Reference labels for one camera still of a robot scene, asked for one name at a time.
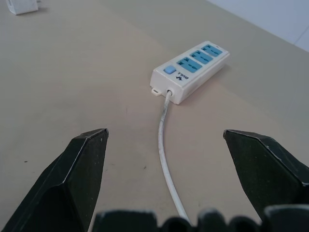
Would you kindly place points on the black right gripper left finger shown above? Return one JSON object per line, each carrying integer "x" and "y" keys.
{"x": 70, "y": 178}

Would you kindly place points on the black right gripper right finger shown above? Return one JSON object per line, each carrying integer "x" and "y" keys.
{"x": 263, "y": 169}

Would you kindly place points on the white power strip blue sockets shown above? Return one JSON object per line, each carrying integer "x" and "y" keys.
{"x": 190, "y": 70}

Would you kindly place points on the white object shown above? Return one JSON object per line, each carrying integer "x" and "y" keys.
{"x": 23, "y": 6}

